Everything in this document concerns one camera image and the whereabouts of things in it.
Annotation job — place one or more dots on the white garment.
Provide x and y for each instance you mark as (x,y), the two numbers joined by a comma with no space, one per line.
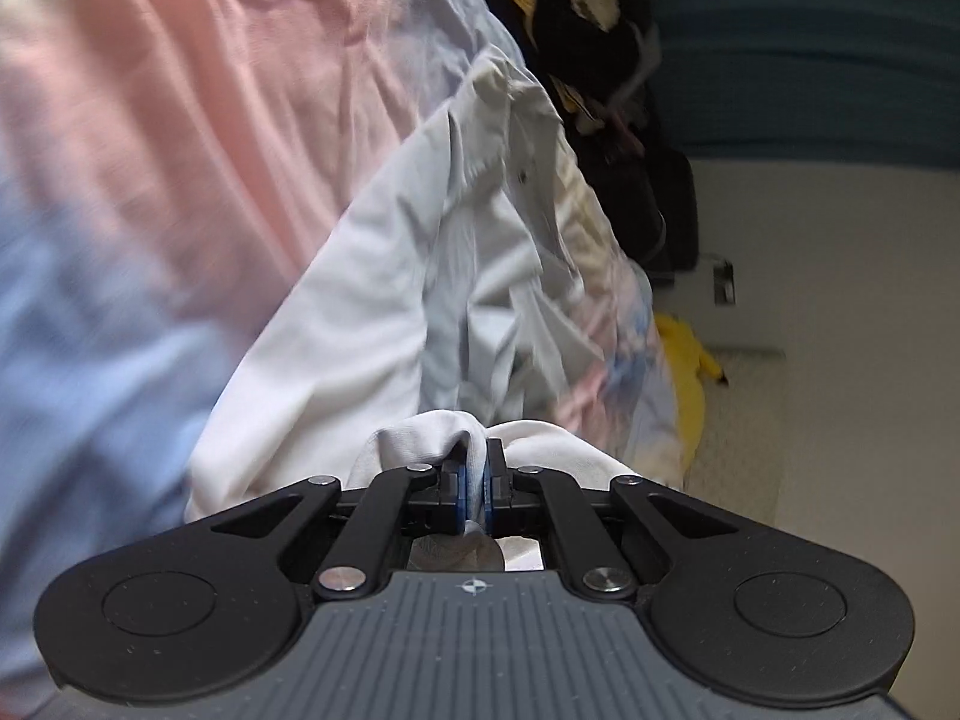
(472,292)

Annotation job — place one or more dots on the pastel rainbow bed sheet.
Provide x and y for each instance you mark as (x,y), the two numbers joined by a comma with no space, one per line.
(170,168)

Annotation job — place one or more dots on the white knitted pillow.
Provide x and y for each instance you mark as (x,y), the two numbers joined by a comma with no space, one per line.
(738,464)

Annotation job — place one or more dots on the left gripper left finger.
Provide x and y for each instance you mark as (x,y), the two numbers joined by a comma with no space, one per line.
(373,529)

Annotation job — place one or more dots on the wall power socket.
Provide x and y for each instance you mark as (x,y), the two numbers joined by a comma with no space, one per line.
(724,283)

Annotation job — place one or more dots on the dark clothes pile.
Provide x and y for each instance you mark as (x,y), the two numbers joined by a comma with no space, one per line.
(596,59)

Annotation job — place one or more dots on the teal curtain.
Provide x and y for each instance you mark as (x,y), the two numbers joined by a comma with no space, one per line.
(863,81)

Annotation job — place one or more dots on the yellow plush toy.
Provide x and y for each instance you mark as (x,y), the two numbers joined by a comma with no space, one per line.
(691,366)

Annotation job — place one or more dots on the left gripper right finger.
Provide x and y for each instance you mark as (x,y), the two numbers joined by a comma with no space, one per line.
(569,523)

